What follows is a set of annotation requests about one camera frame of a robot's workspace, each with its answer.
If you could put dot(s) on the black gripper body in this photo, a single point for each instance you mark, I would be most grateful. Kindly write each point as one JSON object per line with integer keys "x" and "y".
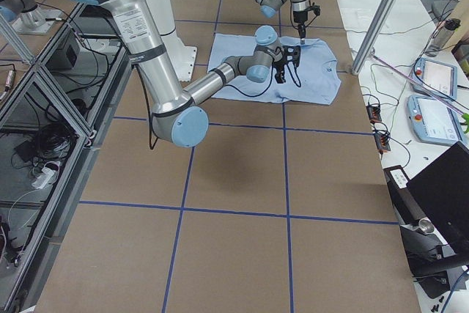
{"x": 299, "y": 17}
{"x": 280, "y": 67}

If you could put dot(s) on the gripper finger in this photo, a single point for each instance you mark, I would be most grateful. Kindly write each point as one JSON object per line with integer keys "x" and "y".
{"x": 304, "y": 32}
{"x": 300, "y": 31}
{"x": 278, "y": 78}
{"x": 283, "y": 77}

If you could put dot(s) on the light blue t-shirt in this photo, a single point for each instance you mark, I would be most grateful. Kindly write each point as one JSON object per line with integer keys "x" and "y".
{"x": 315, "y": 81}

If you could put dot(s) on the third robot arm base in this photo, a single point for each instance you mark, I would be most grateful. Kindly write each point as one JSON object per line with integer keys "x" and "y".
{"x": 28, "y": 17}

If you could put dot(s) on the orange black connector box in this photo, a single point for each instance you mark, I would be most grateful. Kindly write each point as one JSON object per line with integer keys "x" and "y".
{"x": 373, "y": 113}

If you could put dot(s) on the far blue teach pendant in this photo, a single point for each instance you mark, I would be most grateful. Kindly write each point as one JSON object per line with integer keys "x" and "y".
{"x": 437, "y": 75}

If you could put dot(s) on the blue teach pendant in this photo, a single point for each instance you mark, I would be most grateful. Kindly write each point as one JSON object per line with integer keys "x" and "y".
{"x": 433, "y": 122}
{"x": 437, "y": 75}

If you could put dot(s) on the clear water bottle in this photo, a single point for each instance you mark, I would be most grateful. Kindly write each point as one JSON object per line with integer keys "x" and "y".
{"x": 444, "y": 33}

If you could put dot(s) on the near blue teach pendant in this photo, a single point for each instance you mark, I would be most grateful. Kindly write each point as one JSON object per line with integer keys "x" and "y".
{"x": 433, "y": 122}

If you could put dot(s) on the reacher grabber stick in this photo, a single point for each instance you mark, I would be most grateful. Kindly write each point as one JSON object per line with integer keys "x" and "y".
{"x": 430, "y": 91}

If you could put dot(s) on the black laptop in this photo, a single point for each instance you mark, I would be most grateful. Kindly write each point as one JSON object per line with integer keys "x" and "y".
{"x": 441, "y": 191}

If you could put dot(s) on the white power strip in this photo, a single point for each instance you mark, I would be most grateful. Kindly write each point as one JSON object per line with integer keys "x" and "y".
{"x": 46, "y": 177}

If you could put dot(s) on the aluminium frame post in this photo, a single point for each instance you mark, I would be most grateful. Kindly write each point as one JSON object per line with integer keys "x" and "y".
{"x": 383, "y": 11}

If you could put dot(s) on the aluminium frame rail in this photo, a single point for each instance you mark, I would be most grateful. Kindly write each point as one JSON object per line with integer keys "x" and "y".
{"x": 56, "y": 114}

